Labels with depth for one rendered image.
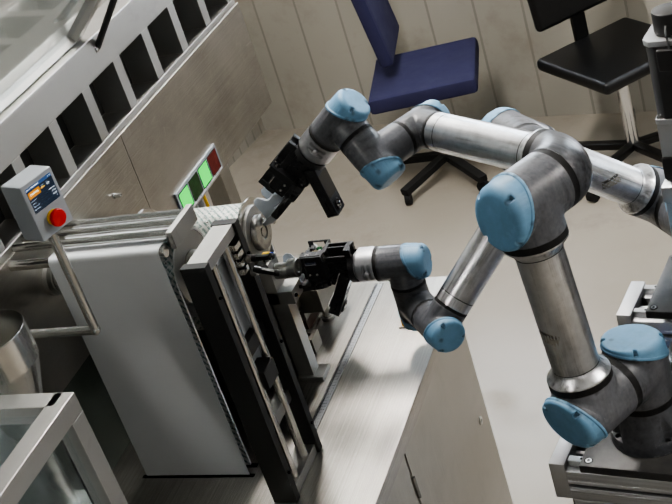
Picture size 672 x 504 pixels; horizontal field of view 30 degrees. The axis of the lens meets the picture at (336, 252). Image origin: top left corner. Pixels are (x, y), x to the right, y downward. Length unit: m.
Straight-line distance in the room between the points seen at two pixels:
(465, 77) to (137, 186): 2.36
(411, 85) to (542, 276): 2.97
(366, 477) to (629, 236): 2.41
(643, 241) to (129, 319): 2.59
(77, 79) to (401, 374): 0.92
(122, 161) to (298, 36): 3.24
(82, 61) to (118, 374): 0.69
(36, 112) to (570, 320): 1.13
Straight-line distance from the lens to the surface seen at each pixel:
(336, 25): 5.85
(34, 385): 2.03
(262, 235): 2.59
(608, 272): 4.47
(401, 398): 2.59
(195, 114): 3.12
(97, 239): 2.34
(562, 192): 2.09
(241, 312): 2.31
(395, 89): 5.04
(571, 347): 2.19
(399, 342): 2.75
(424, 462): 2.70
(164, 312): 2.34
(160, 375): 2.44
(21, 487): 1.55
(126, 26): 2.91
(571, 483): 2.55
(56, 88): 2.64
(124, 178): 2.80
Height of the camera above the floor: 2.42
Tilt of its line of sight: 29 degrees down
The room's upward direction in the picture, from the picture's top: 18 degrees counter-clockwise
